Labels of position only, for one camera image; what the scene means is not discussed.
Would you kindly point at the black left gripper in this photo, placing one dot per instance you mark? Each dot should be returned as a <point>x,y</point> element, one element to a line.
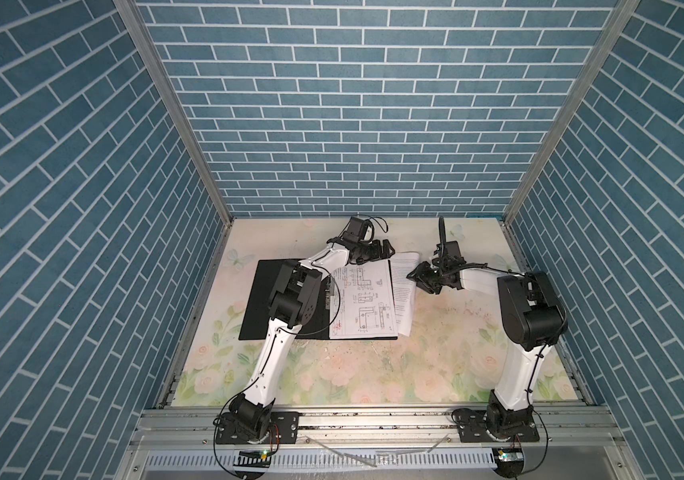
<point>374,250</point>

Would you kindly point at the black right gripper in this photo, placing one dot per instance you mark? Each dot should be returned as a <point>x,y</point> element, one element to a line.
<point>420,278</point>

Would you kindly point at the white text document sheet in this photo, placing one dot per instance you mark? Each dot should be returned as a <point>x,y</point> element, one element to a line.
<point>404,289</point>

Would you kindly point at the technical drawing sheet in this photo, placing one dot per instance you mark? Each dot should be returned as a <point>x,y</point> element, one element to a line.
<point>364,306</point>

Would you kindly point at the orange file folder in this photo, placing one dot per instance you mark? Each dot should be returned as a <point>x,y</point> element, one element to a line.
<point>256,317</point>

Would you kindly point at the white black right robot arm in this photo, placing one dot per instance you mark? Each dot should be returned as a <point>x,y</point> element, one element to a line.
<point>533,320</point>

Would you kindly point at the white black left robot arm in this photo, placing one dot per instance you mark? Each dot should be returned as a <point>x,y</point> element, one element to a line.
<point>291,304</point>

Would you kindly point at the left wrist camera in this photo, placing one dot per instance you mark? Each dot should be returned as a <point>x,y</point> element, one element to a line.
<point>358,230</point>

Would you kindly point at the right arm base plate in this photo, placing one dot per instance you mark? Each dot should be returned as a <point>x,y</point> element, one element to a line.
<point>476,426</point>

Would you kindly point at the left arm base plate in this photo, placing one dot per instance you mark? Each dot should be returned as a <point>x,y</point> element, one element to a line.
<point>280,426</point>

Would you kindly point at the white cable duct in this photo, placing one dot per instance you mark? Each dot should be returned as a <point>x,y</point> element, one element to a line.
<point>324,460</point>

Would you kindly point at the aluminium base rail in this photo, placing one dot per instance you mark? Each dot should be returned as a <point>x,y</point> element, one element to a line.
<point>576,442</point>

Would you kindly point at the aluminium corner post right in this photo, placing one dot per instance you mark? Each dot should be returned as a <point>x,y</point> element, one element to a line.
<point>615,24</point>

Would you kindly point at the aluminium corner post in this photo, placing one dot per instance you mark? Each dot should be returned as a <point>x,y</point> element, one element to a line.
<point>139,33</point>
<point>615,24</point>

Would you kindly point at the aluminium corner post left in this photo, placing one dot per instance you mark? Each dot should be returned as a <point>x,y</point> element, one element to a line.
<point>139,33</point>

